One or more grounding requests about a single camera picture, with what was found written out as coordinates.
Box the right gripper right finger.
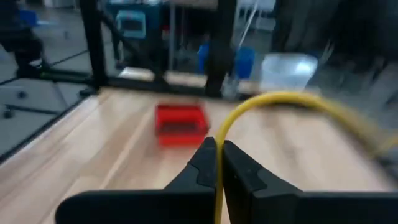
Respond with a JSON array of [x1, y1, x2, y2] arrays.
[[222, 140, 398, 224]]

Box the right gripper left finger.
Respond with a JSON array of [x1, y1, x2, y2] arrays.
[[55, 136, 218, 224]]

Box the yellow wire spool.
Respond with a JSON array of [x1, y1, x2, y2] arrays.
[[213, 91, 398, 224]]

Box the red collapsible container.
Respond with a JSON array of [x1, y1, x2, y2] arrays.
[[154, 104, 210, 147]]

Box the white trash bin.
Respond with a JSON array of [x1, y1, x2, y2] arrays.
[[260, 52, 319, 91]]

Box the blue storage bin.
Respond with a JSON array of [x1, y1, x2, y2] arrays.
[[198, 42, 256, 80]]

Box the grey mesh office chair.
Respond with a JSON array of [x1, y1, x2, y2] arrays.
[[272, 0, 331, 60]]

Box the light blue cart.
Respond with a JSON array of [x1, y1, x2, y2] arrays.
[[114, 10, 147, 40]]

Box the grey metal mounting bracket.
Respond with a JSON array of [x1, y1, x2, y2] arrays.
[[222, 77, 241, 98]]

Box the black aluminium table frame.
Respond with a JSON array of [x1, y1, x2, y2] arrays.
[[0, 0, 280, 164]]

